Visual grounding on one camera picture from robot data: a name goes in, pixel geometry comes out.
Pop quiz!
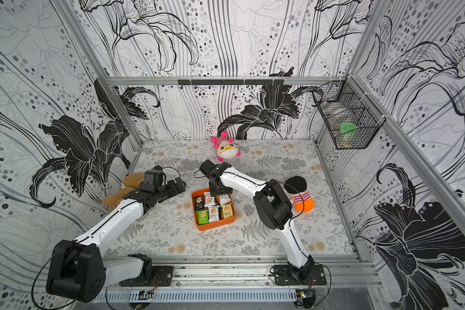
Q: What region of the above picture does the white cookie packet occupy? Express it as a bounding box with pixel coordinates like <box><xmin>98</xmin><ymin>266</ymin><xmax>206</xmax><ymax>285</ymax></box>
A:
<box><xmin>204</xmin><ymin>192</ymin><xmax>217</xmax><ymax>207</ymax></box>
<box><xmin>216</xmin><ymin>195</ymin><xmax>232</xmax><ymax>205</ymax></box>
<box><xmin>208</xmin><ymin>205</ymin><xmax>220</xmax><ymax>223</ymax></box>

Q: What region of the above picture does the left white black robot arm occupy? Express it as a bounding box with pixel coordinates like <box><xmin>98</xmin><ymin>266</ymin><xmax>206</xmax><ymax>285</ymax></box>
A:
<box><xmin>46</xmin><ymin>178</ymin><xmax>186</xmax><ymax>303</ymax></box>

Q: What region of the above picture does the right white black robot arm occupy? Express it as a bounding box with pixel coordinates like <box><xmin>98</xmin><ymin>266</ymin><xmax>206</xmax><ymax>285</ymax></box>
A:
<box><xmin>199</xmin><ymin>160</ymin><xmax>315</xmax><ymax>282</ymax></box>

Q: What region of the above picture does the orange storage box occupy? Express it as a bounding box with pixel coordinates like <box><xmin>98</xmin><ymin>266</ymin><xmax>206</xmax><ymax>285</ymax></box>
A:
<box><xmin>192</xmin><ymin>189</ymin><xmax>236</xmax><ymax>231</ymax></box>

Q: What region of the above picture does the tan teddy bear plush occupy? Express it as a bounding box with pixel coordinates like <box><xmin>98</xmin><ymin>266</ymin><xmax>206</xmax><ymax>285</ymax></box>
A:
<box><xmin>103</xmin><ymin>173</ymin><xmax>144</xmax><ymax>212</ymax></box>

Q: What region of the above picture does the white pink owl plush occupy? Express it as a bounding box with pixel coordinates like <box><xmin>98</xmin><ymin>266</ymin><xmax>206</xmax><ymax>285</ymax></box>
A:
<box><xmin>211</xmin><ymin>131</ymin><xmax>242</xmax><ymax>162</ymax></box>

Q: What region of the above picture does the white back cookie packet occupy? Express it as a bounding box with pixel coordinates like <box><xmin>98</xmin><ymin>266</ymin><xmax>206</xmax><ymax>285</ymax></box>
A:
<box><xmin>204</xmin><ymin>192</ymin><xmax>217</xmax><ymax>207</ymax></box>

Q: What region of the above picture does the dark brown cookie packet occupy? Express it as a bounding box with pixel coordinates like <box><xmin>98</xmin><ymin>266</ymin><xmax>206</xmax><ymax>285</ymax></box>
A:
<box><xmin>193</xmin><ymin>196</ymin><xmax>205</xmax><ymax>211</ymax></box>

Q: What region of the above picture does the white front cookie packet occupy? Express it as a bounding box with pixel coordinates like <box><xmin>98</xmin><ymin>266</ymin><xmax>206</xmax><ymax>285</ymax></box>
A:
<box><xmin>208</xmin><ymin>205</ymin><xmax>220</xmax><ymax>223</ymax></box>

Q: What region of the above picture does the green front cookie packet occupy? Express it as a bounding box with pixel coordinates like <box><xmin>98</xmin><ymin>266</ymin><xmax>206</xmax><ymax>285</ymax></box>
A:
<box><xmin>196</xmin><ymin>209</ymin><xmax>209</xmax><ymax>226</ymax></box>

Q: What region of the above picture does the orange striped black-haired plush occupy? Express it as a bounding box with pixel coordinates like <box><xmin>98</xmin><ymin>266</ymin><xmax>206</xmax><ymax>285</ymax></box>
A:
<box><xmin>284</xmin><ymin>176</ymin><xmax>315</xmax><ymax>213</ymax></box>

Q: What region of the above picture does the green lidded cup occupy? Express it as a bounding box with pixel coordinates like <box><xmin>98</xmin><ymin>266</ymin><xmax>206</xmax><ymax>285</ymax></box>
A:
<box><xmin>339</xmin><ymin>123</ymin><xmax>359</xmax><ymax>147</ymax></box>

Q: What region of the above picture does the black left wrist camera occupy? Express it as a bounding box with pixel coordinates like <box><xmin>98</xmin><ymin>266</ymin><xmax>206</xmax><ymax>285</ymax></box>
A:
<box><xmin>139</xmin><ymin>165</ymin><xmax>165</xmax><ymax>193</ymax></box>

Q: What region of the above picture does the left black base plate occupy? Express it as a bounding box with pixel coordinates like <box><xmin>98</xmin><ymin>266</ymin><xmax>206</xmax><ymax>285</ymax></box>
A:
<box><xmin>120</xmin><ymin>266</ymin><xmax>174</xmax><ymax>288</ymax></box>

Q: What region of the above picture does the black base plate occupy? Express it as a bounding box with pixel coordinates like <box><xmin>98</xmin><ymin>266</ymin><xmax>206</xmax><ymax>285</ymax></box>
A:
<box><xmin>120</xmin><ymin>266</ymin><xmax>174</xmax><ymax>288</ymax></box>
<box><xmin>270</xmin><ymin>265</ymin><xmax>328</xmax><ymax>286</ymax></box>

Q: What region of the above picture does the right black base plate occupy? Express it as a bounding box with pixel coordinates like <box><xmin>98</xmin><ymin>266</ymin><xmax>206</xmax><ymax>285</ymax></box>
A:
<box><xmin>270</xmin><ymin>265</ymin><xmax>328</xmax><ymax>286</ymax></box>

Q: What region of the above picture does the white slotted cable duct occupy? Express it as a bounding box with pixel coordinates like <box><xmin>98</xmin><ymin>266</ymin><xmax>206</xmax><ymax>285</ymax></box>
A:
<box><xmin>93</xmin><ymin>289</ymin><xmax>297</xmax><ymax>303</ymax></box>

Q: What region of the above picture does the horizontal aluminium back rail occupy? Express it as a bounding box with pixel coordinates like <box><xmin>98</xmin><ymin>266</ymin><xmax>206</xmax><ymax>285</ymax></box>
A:
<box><xmin>106</xmin><ymin>76</ymin><xmax>344</xmax><ymax>86</ymax></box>

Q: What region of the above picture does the black wire basket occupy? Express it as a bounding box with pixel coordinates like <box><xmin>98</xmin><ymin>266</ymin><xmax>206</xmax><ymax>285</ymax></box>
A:
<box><xmin>311</xmin><ymin>81</ymin><xmax>380</xmax><ymax>150</ymax></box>

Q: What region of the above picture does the aluminium corner frame post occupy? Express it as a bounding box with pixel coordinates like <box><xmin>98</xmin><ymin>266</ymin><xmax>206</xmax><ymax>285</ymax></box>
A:
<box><xmin>51</xmin><ymin>1</ymin><xmax>143</xmax><ymax>151</ymax></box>

